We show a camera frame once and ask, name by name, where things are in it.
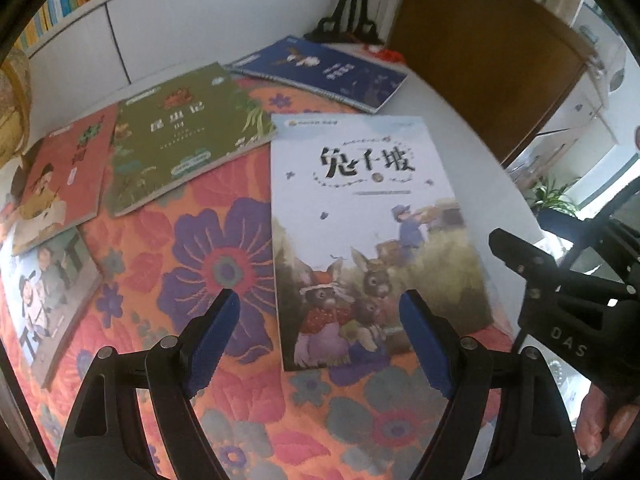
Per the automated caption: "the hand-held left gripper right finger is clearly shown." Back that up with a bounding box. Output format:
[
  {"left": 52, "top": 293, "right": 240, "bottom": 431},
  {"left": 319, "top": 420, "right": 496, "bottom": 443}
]
[{"left": 398, "top": 289, "right": 583, "bottom": 480}]

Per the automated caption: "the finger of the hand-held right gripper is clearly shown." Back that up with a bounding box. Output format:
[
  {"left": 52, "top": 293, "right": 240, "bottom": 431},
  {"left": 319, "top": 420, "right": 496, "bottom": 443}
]
[{"left": 488, "top": 227, "right": 633, "bottom": 311}]

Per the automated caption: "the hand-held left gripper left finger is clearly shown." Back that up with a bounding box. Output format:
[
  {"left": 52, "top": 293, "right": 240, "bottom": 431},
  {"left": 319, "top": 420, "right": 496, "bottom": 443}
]
[{"left": 55, "top": 287, "right": 241, "bottom": 480}]

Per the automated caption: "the white book with rabbits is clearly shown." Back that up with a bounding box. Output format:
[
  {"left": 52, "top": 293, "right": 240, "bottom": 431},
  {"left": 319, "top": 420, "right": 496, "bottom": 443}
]
[{"left": 270, "top": 112, "right": 496, "bottom": 372}]

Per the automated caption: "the light blue cartoon book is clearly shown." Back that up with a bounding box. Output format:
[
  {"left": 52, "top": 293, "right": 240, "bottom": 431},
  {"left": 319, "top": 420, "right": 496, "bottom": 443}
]
[{"left": 0, "top": 225, "right": 103, "bottom": 391}]

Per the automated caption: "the green book with red insect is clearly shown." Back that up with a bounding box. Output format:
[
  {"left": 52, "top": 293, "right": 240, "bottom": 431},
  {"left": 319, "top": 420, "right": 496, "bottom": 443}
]
[{"left": 105, "top": 62, "right": 278, "bottom": 218}]

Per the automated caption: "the red book with robed man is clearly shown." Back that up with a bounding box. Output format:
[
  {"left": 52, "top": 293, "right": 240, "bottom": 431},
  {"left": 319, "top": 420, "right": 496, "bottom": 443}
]
[{"left": 11, "top": 105, "right": 121, "bottom": 257}]

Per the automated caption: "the dark blue book with bird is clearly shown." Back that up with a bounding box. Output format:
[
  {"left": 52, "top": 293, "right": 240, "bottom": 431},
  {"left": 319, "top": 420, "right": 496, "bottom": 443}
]
[{"left": 225, "top": 35, "right": 408, "bottom": 114}]

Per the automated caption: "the row of black and yellow books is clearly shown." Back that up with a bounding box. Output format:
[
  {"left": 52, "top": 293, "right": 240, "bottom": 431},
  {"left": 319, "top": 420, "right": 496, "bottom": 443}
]
[{"left": 15, "top": 0, "right": 96, "bottom": 46}]

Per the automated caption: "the person's right hand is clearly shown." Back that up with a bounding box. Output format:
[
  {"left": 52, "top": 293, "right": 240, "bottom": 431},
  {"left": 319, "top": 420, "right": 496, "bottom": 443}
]
[{"left": 582, "top": 380, "right": 640, "bottom": 461}]

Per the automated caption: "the potted spider plant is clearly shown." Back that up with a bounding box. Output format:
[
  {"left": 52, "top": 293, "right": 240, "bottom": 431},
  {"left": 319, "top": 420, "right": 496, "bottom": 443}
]
[{"left": 525, "top": 175, "right": 581, "bottom": 221}]

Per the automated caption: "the floral mat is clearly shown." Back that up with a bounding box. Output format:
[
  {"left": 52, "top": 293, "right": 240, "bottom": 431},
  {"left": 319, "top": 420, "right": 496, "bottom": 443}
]
[{"left": 0, "top": 72, "right": 506, "bottom": 480}]

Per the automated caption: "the wooden cabinet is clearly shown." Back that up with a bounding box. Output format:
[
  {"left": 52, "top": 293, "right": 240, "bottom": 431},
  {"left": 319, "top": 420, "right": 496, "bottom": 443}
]
[{"left": 387, "top": 0, "right": 631, "bottom": 171}]

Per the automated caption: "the red tassel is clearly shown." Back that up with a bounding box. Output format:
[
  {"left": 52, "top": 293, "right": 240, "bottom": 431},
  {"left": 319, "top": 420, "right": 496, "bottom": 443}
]
[{"left": 367, "top": 45, "right": 406, "bottom": 63}]

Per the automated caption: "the antique style globe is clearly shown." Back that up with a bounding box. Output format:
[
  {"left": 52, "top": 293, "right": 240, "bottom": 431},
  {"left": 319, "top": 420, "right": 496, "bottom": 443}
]
[{"left": 0, "top": 52, "right": 33, "bottom": 171}]

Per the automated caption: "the round embroidered fan ornament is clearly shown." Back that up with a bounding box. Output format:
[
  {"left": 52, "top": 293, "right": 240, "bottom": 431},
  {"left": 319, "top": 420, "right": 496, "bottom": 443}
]
[{"left": 304, "top": 0, "right": 413, "bottom": 46}]

